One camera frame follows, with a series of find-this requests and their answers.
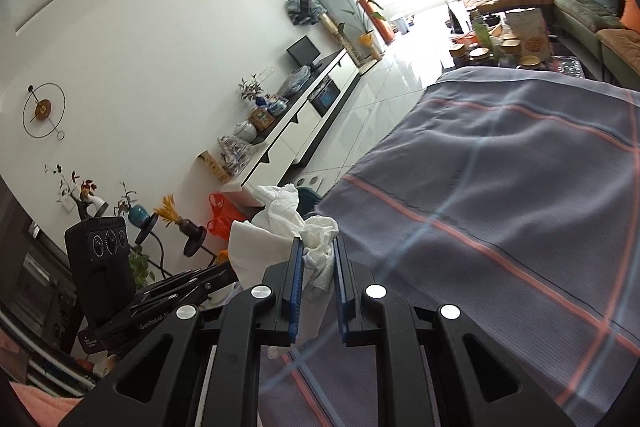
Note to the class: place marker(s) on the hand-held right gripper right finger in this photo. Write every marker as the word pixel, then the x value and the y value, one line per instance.
pixel 341 302

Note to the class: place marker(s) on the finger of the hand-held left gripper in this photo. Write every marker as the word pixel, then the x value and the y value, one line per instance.
pixel 200 284

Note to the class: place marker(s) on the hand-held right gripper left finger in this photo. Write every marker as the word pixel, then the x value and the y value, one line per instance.
pixel 296 302

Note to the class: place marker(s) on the white tissue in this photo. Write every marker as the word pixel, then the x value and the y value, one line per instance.
pixel 265 247

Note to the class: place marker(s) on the person's left forearm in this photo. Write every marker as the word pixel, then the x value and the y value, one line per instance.
pixel 40 407

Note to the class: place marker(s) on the black round lamp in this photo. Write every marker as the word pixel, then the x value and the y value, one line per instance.
pixel 147 229

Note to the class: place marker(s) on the blue vase with plant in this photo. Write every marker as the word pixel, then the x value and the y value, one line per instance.
pixel 136 213

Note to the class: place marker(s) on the orange plastic bag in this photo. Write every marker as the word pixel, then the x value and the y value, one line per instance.
pixel 225 214

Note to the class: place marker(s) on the dark vase with yellow flowers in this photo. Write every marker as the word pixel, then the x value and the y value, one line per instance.
pixel 172 212

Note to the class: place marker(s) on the white vase with red flowers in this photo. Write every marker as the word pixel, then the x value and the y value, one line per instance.
pixel 87 199

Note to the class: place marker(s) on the teal plastic chair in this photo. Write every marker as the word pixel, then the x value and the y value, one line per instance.
pixel 309 202

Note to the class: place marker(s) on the yellow box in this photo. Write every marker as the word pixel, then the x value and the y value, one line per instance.
pixel 213 167

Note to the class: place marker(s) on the clear model ship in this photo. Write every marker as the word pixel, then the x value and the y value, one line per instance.
pixel 236 153

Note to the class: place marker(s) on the grey plaid blanket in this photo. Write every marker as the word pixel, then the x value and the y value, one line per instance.
pixel 475 207

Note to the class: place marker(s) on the white tv cabinet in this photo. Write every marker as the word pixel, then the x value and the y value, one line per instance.
pixel 305 117

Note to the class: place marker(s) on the blue and white ceramic jar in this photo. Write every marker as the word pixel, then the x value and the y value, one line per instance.
pixel 277 105

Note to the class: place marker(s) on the dark vase with branches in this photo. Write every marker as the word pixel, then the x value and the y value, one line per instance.
pixel 251 92

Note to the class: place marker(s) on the clear plastic bag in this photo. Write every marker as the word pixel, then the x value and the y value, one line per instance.
pixel 295 81

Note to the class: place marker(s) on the black monitor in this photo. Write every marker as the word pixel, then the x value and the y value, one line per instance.
pixel 303 52

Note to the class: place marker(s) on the tall plant in yellow pot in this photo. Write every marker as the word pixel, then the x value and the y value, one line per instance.
pixel 367 32

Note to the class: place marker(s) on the small white bin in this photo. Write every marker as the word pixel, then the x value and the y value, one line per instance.
pixel 401 24

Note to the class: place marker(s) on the covered floor fan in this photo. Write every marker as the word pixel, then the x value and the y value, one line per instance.
pixel 305 9

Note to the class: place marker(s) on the green bottle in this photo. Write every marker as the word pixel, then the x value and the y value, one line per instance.
pixel 482 34

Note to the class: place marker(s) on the coffee table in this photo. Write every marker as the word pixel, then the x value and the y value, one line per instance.
pixel 565 64

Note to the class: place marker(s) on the brown paper bag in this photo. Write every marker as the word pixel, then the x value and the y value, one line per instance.
pixel 529 34

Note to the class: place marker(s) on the brown ottoman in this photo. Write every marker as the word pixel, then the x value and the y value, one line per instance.
pixel 505 0

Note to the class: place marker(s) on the green sofa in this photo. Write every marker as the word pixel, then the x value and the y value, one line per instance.
pixel 580 14

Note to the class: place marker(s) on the brown seat cover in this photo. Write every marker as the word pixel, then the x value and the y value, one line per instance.
pixel 622 52

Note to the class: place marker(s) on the orange cushion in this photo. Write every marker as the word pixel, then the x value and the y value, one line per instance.
pixel 631 9

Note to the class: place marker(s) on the round wall clock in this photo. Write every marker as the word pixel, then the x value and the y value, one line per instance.
pixel 42 109

